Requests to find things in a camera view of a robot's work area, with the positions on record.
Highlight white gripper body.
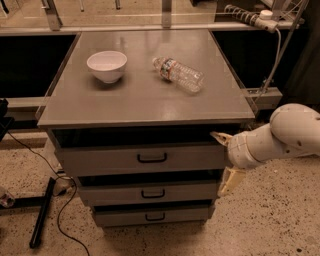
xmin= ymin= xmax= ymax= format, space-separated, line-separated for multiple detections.
xmin=227 ymin=131 xmax=262 ymax=169

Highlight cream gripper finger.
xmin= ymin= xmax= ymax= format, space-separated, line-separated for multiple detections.
xmin=210 ymin=131 xmax=232 ymax=146
xmin=218 ymin=167 xmax=246 ymax=197

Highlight grey top drawer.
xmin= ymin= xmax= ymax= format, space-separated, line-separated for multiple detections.
xmin=55 ymin=143 xmax=227 ymax=177

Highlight grey drawer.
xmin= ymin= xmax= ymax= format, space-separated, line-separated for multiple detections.
xmin=93 ymin=203 xmax=214 ymax=227
xmin=79 ymin=180 xmax=219 ymax=206
xmin=55 ymin=143 xmax=227 ymax=177

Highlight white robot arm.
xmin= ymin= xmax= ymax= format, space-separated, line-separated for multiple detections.
xmin=210 ymin=103 xmax=320 ymax=197

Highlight grey drawer cabinet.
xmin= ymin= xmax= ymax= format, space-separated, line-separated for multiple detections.
xmin=38 ymin=30 xmax=254 ymax=213

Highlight grey bottom drawer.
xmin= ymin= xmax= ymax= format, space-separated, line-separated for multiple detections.
xmin=93 ymin=203 xmax=214 ymax=227

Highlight grey middle drawer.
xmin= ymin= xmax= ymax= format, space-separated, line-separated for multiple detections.
xmin=79 ymin=180 xmax=219 ymax=206

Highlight dark cabinet at right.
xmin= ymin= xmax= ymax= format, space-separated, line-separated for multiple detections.
xmin=283 ymin=0 xmax=320 ymax=105

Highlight clear plastic water bottle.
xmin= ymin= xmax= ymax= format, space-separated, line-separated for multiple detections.
xmin=152 ymin=57 xmax=204 ymax=94

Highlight white power strip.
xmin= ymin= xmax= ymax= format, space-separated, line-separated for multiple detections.
xmin=224 ymin=4 xmax=278 ymax=33

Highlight white ceramic bowl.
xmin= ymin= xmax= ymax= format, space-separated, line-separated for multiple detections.
xmin=86 ymin=51 xmax=127 ymax=84

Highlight black metal floor bar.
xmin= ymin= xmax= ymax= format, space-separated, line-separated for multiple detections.
xmin=29 ymin=178 xmax=56 ymax=249

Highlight black device at left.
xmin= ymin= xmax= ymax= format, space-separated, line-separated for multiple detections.
xmin=0 ymin=99 xmax=14 ymax=141

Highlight metal frame rail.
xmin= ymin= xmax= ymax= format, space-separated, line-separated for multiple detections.
xmin=6 ymin=87 xmax=282 ymax=122

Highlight white power cable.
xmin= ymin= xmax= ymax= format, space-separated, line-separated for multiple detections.
xmin=253 ymin=27 xmax=283 ymax=101

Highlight black floor cable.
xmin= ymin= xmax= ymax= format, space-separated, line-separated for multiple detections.
xmin=6 ymin=131 xmax=91 ymax=256

